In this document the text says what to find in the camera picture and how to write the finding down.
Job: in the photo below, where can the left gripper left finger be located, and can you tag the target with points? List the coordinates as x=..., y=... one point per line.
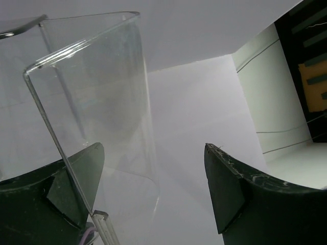
x=42, y=207

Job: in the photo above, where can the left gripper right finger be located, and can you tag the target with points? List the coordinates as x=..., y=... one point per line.
x=252, y=207

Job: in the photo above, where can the clear acrylic organizer box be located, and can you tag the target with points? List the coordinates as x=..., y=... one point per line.
x=76, y=89

